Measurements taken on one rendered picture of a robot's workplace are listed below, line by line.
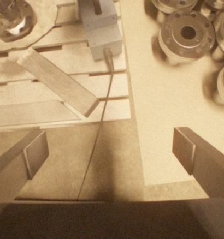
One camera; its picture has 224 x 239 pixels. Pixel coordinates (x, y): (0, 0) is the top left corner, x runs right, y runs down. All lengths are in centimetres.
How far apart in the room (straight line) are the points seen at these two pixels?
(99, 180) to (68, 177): 18
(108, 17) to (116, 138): 61
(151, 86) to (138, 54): 22
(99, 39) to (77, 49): 27
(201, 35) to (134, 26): 45
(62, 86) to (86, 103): 14
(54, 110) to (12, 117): 22
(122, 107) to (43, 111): 40
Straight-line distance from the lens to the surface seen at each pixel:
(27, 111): 96
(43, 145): 17
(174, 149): 17
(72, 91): 82
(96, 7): 74
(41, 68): 92
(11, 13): 111
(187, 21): 98
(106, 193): 103
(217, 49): 118
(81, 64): 96
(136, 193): 103
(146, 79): 105
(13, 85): 106
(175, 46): 89
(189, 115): 106
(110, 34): 77
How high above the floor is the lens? 98
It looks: 82 degrees down
